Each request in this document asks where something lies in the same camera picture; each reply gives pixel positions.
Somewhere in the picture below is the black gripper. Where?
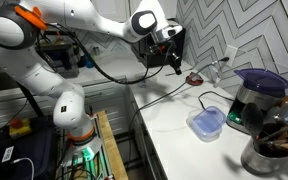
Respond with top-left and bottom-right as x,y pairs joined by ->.
163,40 -> 183,75

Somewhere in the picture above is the clear plastic container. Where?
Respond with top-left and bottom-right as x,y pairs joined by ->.
185,105 -> 228,143

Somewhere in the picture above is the round red coaster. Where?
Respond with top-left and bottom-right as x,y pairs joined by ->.
185,71 -> 204,87

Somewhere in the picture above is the black countertop appliance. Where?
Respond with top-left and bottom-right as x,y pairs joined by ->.
130,20 -> 187,69

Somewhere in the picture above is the steel kettle with purple lid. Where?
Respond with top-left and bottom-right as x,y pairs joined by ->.
226,68 -> 288,135

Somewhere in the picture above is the white drawer cabinet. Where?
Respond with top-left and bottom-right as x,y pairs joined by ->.
0,78 -> 142,136

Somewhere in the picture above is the white upper cabinet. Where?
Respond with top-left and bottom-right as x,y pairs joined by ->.
90,0 -> 178,24

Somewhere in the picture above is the blue bottle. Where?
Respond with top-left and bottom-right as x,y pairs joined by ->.
83,53 -> 95,69

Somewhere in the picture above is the black plastic spoon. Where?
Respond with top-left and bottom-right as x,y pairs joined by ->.
240,102 -> 264,141

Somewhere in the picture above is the wooden board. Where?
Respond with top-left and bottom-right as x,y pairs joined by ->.
96,112 -> 130,180

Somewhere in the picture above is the black box appliance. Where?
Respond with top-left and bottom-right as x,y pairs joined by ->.
37,42 -> 82,80

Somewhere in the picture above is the steel utensil holder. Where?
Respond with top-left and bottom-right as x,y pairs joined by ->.
240,138 -> 288,176

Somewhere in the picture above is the yellow emergency stop button box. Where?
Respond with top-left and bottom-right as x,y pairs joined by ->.
8,117 -> 32,140

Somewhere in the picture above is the black bag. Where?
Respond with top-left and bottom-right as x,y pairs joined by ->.
0,114 -> 59,180

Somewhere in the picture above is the white QR label tag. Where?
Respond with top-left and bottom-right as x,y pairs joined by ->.
1,145 -> 15,164

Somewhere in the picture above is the black power cable on counter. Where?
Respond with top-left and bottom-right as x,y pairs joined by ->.
127,56 -> 235,134

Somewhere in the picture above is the white wall outlet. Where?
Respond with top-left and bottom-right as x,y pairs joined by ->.
224,44 -> 239,67

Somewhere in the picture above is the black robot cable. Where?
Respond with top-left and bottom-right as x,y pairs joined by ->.
35,22 -> 172,86

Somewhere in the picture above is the green lit robot base mount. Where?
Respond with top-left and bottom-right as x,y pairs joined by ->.
61,134 -> 113,180

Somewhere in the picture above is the white thin cable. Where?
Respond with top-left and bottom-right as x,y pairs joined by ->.
11,157 -> 36,180

